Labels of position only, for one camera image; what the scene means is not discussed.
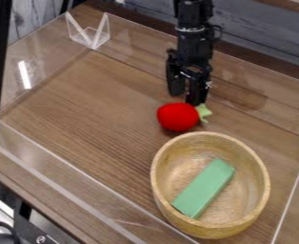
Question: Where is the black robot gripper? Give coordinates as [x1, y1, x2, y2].
[166, 0, 223, 107]

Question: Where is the red plush strawberry toy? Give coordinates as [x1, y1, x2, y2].
[156, 103, 212, 132]

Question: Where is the clear acrylic tray wall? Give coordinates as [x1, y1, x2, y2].
[0, 4, 299, 244]

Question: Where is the clear acrylic corner bracket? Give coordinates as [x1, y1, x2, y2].
[65, 12, 110, 50]

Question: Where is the black cable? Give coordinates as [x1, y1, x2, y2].
[0, 219, 21, 244]

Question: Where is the wooden bowl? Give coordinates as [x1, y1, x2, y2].
[149, 132, 271, 239]

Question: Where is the green rectangular block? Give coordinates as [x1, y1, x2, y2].
[172, 158, 235, 219]

